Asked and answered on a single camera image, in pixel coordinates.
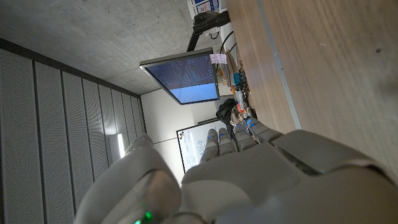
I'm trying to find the black jacket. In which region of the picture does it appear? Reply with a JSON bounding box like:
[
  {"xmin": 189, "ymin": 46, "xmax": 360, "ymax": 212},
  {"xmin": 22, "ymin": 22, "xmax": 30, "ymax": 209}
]
[{"xmin": 215, "ymin": 98, "xmax": 240, "ymax": 131}]

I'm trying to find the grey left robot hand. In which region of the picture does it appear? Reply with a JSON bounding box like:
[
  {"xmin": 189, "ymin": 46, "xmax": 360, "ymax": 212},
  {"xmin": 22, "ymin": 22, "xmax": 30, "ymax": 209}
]
[{"xmin": 73, "ymin": 116, "xmax": 398, "ymax": 224}]

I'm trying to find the whiteboard with black frame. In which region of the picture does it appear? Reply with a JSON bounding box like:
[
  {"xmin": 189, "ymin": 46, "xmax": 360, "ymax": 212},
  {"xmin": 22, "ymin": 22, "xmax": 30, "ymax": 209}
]
[{"xmin": 175, "ymin": 119, "xmax": 228, "ymax": 174}]

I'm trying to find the pink sticky note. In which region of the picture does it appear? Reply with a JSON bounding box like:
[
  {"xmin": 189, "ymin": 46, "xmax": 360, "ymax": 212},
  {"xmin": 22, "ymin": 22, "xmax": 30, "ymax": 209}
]
[{"xmin": 210, "ymin": 53, "xmax": 228, "ymax": 65}]

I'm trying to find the clear plastic blister pack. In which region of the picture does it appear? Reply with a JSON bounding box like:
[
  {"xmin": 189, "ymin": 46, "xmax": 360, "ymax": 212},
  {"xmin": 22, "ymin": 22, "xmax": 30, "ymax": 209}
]
[{"xmin": 233, "ymin": 88, "xmax": 249, "ymax": 108}]

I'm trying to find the white canister with blue label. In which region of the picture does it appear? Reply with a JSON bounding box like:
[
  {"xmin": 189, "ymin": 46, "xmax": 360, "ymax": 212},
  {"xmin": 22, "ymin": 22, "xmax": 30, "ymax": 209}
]
[{"xmin": 187, "ymin": 0, "xmax": 227, "ymax": 19}]

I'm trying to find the beige patterned cloth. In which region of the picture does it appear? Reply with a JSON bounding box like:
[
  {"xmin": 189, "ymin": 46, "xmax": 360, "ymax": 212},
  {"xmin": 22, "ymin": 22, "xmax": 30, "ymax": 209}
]
[{"xmin": 231, "ymin": 108, "xmax": 253, "ymax": 126}]

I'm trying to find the small white box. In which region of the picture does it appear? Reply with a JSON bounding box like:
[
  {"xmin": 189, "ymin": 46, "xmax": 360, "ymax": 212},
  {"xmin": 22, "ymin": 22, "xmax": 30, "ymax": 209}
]
[{"xmin": 219, "ymin": 22, "xmax": 239, "ymax": 66}]

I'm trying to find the black computer monitor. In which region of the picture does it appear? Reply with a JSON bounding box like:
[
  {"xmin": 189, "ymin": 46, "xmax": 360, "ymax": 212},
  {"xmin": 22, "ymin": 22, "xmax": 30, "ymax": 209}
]
[{"xmin": 139, "ymin": 47, "xmax": 221, "ymax": 106}]

